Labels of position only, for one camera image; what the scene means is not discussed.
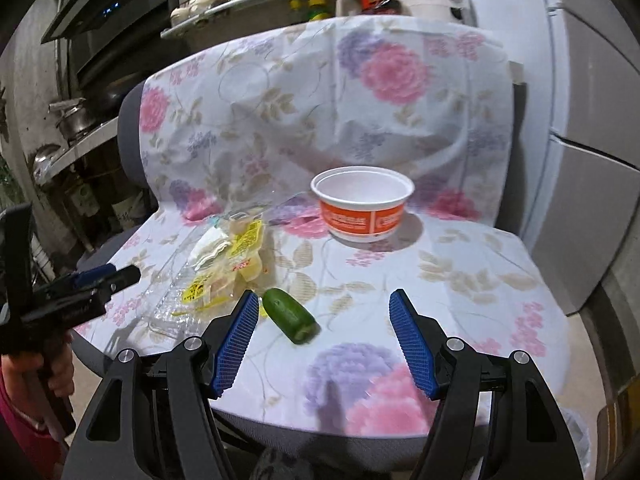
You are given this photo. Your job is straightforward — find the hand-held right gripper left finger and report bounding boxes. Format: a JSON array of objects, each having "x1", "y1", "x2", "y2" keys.
[{"x1": 62, "y1": 290, "x2": 261, "y2": 480}]

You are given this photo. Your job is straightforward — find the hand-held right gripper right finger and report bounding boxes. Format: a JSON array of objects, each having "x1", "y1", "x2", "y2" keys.
[{"x1": 389, "y1": 289, "x2": 583, "y2": 480}]

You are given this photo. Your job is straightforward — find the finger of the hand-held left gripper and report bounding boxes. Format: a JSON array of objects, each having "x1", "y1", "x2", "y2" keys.
[
  {"x1": 70, "y1": 264, "x2": 142, "y2": 292},
  {"x1": 60, "y1": 282, "x2": 111, "y2": 310}
]

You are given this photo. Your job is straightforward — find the green cucumber piece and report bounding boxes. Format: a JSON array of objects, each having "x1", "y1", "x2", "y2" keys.
[{"x1": 262, "y1": 287, "x2": 321, "y2": 345}]

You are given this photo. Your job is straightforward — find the clear plastic packaging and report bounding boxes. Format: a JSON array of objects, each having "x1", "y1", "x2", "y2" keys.
[{"x1": 147, "y1": 240, "x2": 241, "y2": 338}]

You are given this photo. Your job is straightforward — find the yellow printed plastic wrapper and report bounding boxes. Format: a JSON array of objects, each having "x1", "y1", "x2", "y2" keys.
[{"x1": 175, "y1": 212, "x2": 273, "y2": 318}]

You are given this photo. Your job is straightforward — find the orange white paper bowl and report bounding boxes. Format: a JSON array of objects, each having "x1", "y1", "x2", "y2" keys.
[{"x1": 310, "y1": 166, "x2": 416, "y2": 243}]

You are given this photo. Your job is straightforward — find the person's left forearm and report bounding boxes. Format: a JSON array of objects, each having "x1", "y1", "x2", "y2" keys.
[{"x1": 0, "y1": 380, "x2": 58, "y2": 480}]

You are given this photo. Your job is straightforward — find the person's left hand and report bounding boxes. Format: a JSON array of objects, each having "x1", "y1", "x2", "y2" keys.
[{"x1": 0, "y1": 342, "x2": 76, "y2": 413}]

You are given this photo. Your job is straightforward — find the floral plastic cloth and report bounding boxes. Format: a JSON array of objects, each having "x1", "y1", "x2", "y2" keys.
[{"x1": 72, "y1": 14, "x2": 571, "y2": 441}]

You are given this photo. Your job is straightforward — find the white label bottle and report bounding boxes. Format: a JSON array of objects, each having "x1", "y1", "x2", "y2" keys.
[{"x1": 107, "y1": 192, "x2": 151, "y2": 233}]

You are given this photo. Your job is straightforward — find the metal lid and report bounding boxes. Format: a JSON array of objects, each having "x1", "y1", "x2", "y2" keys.
[{"x1": 32, "y1": 145, "x2": 63, "y2": 181}]

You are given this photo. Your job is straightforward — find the white kitchen counter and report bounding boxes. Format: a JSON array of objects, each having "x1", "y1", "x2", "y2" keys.
[{"x1": 47, "y1": 120, "x2": 121, "y2": 176}]

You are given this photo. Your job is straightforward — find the grey fabric chair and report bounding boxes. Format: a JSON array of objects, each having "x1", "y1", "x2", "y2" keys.
[{"x1": 75, "y1": 80, "x2": 531, "y2": 471}]

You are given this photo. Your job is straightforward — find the steel pot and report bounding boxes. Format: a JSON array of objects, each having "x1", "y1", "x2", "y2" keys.
[{"x1": 50, "y1": 100, "x2": 98, "y2": 141}]

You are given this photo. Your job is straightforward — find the black wok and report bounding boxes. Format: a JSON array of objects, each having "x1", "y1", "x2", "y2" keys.
[{"x1": 87, "y1": 77, "x2": 136, "y2": 107}]

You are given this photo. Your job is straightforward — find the yellow wooden door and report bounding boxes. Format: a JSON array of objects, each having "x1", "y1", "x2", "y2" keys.
[{"x1": 595, "y1": 385, "x2": 640, "y2": 480}]

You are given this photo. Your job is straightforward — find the black range hood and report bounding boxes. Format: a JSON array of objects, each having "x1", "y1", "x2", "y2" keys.
[{"x1": 40, "y1": 0, "x2": 181, "y2": 86}]

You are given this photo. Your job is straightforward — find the white refrigerator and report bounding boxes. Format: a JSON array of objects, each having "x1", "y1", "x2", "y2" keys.
[{"x1": 510, "y1": 0, "x2": 640, "y2": 316}]

